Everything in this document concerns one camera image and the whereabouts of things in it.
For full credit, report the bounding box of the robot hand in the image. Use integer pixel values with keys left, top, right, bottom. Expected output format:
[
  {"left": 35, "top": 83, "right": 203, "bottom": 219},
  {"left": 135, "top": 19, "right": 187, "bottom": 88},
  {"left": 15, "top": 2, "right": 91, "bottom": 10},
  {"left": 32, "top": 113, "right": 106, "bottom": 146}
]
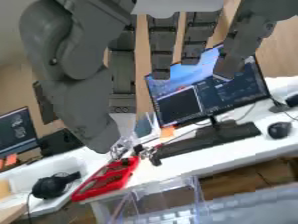
[{"left": 18, "top": 0, "right": 298, "bottom": 155}]

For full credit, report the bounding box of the black case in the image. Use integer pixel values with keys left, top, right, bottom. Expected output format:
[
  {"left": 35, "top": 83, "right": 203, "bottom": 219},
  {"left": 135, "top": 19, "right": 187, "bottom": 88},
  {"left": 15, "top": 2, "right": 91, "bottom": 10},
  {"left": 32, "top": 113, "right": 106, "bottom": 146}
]
[{"left": 36, "top": 127, "right": 87, "bottom": 158}]

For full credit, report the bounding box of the small computer screen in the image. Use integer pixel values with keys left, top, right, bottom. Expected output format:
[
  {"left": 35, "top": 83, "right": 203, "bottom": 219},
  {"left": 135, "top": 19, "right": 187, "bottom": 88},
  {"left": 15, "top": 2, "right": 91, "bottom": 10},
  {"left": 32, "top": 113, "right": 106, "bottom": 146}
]
[{"left": 0, "top": 106, "right": 40, "bottom": 160}]

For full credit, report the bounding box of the wide computer screen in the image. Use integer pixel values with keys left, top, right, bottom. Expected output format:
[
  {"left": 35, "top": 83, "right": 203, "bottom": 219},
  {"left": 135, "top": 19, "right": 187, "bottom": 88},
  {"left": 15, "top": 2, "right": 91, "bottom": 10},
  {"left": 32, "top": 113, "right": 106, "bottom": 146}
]
[{"left": 144, "top": 42, "right": 273, "bottom": 130}]

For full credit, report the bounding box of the red tray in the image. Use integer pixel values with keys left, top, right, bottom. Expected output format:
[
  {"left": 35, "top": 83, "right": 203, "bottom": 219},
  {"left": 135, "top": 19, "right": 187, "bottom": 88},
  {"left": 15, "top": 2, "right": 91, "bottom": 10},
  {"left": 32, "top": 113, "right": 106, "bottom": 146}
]
[
  {"left": 70, "top": 170, "right": 131, "bottom": 203},
  {"left": 98, "top": 155, "right": 141, "bottom": 183}
]

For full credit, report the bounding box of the white desk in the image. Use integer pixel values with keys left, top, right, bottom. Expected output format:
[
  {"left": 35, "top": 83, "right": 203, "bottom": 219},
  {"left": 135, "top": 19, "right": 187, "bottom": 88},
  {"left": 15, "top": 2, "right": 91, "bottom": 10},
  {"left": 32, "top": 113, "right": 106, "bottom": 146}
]
[
  {"left": 0, "top": 146, "right": 106, "bottom": 219},
  {"left": 83, "top": 77, "right": 298, "bottom": 224}
]

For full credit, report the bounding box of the large black keyboard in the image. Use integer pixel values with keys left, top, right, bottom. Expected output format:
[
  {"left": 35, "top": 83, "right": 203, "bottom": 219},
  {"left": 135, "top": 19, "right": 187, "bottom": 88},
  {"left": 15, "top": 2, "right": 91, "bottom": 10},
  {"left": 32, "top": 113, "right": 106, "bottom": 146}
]
[{"left": 155, "top": 121, "right": 264, "bottom": 161}]

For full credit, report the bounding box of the clear box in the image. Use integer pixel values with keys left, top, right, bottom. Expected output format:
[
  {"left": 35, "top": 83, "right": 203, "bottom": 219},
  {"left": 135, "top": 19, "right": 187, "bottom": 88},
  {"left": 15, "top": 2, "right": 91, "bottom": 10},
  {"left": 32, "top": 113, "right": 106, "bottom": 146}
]
[{"left": 106, "top": 175, "right": 298, "bottom": 224}]

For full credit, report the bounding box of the black mouse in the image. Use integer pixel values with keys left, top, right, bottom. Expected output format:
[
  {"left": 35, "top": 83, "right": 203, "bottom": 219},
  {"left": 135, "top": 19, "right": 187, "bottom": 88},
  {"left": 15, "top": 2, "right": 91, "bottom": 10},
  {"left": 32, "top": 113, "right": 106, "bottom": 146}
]
[{"left": 266, "top": 121, "right": 294, "bottom": 140}]

